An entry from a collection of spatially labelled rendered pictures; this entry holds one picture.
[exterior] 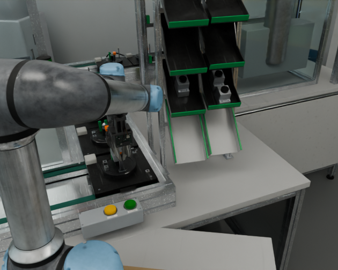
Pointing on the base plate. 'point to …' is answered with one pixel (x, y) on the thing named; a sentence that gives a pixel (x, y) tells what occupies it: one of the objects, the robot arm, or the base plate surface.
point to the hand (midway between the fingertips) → (121, 156)
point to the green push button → (130, 204)
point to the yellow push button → (110, 209)
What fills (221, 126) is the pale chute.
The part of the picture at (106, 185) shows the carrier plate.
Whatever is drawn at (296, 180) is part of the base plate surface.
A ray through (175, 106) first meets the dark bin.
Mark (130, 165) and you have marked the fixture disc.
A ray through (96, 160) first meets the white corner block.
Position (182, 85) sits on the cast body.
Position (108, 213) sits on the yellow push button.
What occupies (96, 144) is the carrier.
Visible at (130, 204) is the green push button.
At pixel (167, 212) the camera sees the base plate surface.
